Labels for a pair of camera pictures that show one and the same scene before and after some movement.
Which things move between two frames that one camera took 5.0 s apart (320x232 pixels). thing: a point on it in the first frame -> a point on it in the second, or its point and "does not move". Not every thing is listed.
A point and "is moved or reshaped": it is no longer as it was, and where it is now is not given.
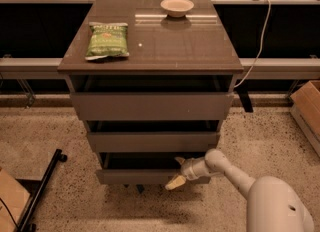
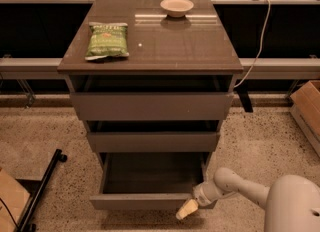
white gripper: [187, 169] -> [201, 196]
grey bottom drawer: [143, 169] is moved or reshaped
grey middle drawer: [154, 136] does not move
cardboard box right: [305, 107] does not move
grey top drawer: [154, 97] does not move
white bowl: [177, 7] does not move
